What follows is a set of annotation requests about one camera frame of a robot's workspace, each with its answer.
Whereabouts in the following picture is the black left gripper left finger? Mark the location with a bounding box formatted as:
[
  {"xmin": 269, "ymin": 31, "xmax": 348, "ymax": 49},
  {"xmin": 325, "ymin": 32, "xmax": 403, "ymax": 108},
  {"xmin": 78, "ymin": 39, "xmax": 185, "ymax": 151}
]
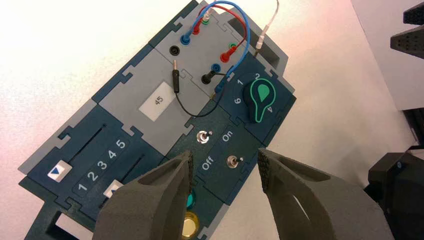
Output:
[{"xmin": 92, "ymin": 150, "xmax": 195, "ymax": 240}]

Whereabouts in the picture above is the blue grey task board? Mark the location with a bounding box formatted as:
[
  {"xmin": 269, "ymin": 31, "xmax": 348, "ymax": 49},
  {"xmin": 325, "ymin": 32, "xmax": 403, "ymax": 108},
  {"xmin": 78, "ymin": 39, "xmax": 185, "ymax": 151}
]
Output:
[{"xmin": 18, "ymin": 0, "xmax": 297, "ymax": 240}]

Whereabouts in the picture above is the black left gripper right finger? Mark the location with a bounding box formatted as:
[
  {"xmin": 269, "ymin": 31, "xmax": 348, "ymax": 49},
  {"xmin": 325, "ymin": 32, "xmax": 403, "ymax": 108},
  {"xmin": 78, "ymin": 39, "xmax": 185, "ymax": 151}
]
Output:
[{"xmin": 257, "ymin": 148, "xmax": 396, "ymax": 240}]

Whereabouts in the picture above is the blue banana plug cable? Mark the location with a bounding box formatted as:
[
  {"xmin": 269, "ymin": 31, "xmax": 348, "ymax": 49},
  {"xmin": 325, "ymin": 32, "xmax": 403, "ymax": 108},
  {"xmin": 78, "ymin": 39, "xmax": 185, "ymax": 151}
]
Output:
[{"xmin": 179, "ymin": 0, "xmax": 251, "ymax": 101}]

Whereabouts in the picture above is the black green rotary knob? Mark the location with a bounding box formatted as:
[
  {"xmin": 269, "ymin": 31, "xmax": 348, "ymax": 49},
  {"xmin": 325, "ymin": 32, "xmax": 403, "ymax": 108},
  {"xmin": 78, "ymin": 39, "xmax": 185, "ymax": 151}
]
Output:
[{"xmin": 242, "ymin": 78, "xmax": 277, "ymax": 124}]

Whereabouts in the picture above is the black banana plug cable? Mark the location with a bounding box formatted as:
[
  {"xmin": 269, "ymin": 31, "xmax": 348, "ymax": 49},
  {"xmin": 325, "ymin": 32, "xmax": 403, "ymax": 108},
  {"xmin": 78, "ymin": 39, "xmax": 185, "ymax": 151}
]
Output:
[{"xmin": 171, "ymin": 60, "xmax": 233, "ymax": 119}]

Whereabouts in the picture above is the teal round button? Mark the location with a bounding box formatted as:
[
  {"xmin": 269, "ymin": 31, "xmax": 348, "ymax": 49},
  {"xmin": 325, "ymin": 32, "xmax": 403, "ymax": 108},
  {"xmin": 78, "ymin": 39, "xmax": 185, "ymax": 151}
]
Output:
[{"xmin": 185, "ymin": 191, "xmax": 197, "ymax": 210}]

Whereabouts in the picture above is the red banana plug cable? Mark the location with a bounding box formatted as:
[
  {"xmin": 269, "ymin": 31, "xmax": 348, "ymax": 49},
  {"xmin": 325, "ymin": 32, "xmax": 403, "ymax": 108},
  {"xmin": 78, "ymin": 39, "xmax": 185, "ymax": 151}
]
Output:
[{"xmin": 192, "ymin": 4, "xmax": 248, "ymax": 64}]

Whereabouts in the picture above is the yellow round button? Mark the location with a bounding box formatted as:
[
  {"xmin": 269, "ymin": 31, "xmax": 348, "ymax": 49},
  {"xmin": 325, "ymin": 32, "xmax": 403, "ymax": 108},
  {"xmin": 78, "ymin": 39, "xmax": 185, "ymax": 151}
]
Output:
[{"xmin": 181, "ymin": 211, "xmax": 201, "ymax": 240}]

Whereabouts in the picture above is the white slider with blue triangle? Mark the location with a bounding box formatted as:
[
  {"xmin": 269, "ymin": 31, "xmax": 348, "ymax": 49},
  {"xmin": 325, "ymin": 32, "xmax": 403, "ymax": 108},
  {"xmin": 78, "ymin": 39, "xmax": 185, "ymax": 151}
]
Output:
[
  {"xmin": 47, "ymin": 160, "xmax": 73, "ymax": 183},
  {"xmin": 102, "ymin": 180, "xmax": 124, "ymax": 200}
]

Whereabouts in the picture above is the white label 45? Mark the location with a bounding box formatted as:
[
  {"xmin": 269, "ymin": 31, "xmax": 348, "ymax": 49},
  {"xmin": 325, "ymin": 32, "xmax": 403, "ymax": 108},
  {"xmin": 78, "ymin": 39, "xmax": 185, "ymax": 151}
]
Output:
[{"xmin": 138, "ymin": 81, "xmax": 177, "ymax": 122}]

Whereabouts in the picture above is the metal toggle switch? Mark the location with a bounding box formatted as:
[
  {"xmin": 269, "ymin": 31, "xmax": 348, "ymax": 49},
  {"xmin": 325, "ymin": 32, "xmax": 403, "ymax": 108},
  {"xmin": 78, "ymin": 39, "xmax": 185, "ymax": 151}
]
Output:
[
  {"xmin": 196, "ymin": 130, "xmax": 213, "ymax": 145},
  {"xmin": 225, "ymin": 155, "xmax": 245, "ymax": 168}
]

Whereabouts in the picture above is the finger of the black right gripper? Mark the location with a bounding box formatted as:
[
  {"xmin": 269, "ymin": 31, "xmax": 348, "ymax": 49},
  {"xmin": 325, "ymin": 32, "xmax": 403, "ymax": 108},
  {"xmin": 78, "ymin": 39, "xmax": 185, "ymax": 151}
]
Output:
[
  {"xmin": 389, "ymin": 24, "xmax": 424, "ymax": 61},
  {"xmin": 402, "ymin": 1, "xmax": 424, "ymax": 26}
]

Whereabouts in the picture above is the white banana plug cable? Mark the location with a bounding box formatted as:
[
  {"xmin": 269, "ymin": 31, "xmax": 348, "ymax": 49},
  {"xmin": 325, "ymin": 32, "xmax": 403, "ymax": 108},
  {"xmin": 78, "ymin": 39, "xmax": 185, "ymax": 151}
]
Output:
[{"xmin": 201, "ymin": 0, "xmax": 281, "ymax": 58}]

